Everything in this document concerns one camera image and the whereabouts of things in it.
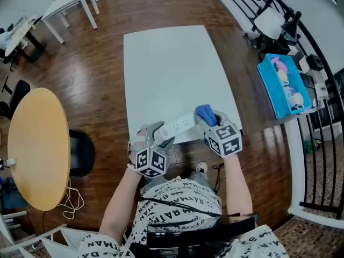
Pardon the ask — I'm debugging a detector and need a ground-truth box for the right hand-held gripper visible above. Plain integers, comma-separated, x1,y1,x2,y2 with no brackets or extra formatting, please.
193,110,243,159

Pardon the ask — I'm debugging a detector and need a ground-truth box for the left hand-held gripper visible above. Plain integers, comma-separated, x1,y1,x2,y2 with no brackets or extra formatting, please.
127,120,176,178

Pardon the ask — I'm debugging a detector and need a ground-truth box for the blue cloth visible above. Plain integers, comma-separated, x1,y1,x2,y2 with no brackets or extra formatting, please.
194,104,219,127

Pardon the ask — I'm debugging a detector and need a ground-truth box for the white power strip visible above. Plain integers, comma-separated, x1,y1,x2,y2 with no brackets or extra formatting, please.
158,111,202,146

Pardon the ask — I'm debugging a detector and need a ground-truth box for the person's left forearm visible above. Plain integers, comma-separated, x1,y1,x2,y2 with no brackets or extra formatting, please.
98,166,144,242

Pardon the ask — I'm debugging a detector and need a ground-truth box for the person's right forearm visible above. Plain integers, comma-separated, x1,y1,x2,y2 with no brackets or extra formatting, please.
221,153,254,218

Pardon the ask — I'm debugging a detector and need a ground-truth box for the person's grey trouser leg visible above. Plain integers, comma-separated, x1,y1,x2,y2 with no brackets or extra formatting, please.
140,170,216,196

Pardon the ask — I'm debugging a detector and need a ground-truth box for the person's patterned white shirt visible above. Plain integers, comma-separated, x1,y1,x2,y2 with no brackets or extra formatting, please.
77,177,290,258

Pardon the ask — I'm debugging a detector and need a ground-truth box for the blue plastic bin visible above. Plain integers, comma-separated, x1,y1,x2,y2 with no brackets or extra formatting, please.
256,53,313,120

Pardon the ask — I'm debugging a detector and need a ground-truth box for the black round chair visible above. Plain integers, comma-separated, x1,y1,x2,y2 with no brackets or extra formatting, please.
68,128,96,178

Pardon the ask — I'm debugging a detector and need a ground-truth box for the yellow plush toy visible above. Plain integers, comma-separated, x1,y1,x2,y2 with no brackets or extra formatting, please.
276,69,290,86

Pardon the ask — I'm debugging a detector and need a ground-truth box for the pink plush toy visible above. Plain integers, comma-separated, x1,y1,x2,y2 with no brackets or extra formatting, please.
270,56,289,72

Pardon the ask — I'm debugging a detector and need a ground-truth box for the black waist pack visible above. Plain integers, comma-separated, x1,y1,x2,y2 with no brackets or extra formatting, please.
146,215,256,258

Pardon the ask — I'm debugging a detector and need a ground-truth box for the white round stool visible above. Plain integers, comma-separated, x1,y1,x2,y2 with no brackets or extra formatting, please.
243,7,286,50

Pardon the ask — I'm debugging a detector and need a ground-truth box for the small white box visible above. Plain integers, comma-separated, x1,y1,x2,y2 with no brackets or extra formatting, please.
313,82,329,100

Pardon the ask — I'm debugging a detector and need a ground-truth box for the white and black box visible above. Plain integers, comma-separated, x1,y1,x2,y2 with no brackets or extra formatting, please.
298,53,325,74

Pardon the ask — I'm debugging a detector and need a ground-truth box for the black metal railing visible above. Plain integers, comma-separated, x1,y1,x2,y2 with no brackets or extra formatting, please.
218,0,344,220

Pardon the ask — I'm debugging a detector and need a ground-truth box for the round wooden table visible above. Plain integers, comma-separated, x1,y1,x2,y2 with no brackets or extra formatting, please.
7,87,71,212

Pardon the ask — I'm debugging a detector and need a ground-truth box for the black desk lamp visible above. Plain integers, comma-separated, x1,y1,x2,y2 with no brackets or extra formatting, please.
279,10,303,39

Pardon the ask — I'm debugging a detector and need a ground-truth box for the black office chair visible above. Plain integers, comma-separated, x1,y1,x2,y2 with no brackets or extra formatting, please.
0,76,31,121

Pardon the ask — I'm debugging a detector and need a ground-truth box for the white folding chair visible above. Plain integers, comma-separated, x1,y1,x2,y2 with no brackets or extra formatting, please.
0,210,81,258

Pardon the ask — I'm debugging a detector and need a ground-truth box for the round white table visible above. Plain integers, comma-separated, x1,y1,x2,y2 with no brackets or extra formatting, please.
3,15,47,64

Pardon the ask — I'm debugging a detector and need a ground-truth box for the black floor cable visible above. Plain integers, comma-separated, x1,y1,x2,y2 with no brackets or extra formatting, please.
211,162,226,194

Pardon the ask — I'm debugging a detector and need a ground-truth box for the black shoulder strap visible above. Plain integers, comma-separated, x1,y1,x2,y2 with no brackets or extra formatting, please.
139,196,224,218

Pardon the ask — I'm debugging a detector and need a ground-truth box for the white railing post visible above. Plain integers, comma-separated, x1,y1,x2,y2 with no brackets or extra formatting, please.
283,116,308,216

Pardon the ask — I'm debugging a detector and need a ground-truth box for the white floor cable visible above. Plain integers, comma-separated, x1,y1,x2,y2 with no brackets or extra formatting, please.
57,177,85,220

